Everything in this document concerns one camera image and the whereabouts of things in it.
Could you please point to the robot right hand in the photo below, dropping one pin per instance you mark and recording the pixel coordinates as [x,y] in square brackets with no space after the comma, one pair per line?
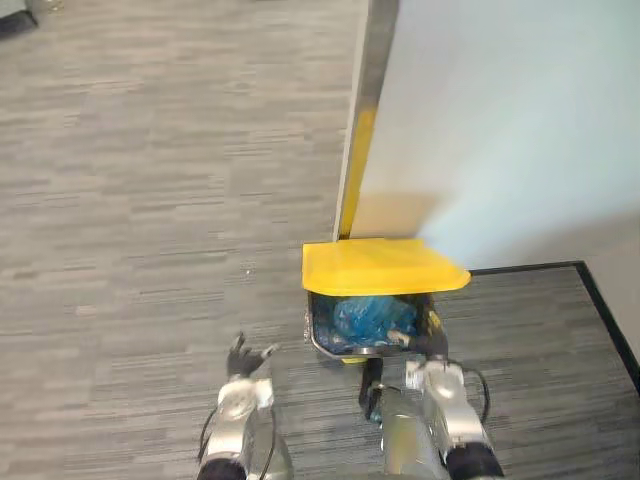
[434,341]

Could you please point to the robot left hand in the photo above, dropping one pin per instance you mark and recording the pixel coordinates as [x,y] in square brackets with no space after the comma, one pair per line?
[243,365]

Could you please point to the blue plastic rubbish bag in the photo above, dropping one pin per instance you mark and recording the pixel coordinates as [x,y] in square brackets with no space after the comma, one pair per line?
[372,317]

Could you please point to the robot left silver arm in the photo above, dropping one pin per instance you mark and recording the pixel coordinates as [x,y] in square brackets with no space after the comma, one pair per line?
[235,425]

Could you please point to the robot right silver arm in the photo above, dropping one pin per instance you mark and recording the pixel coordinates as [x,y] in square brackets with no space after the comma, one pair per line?
[457,415]

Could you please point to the large trash can body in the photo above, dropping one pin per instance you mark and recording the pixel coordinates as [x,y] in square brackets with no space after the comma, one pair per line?
[320,330]

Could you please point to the yellow trash can lid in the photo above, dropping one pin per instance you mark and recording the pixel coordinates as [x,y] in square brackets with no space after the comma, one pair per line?
[375,265]

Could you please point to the black baseboard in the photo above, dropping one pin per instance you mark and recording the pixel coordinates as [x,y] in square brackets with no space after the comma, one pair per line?
[605,310]

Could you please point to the yellow strip on corner trim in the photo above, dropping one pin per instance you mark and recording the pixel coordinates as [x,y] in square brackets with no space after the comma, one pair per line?
[361,165]

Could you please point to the dark furniture base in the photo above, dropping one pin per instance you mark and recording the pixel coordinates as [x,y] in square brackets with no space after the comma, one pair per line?
[15,17]

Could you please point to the metal wall corner trim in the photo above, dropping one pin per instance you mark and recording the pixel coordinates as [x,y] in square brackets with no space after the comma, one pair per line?
[372,65]

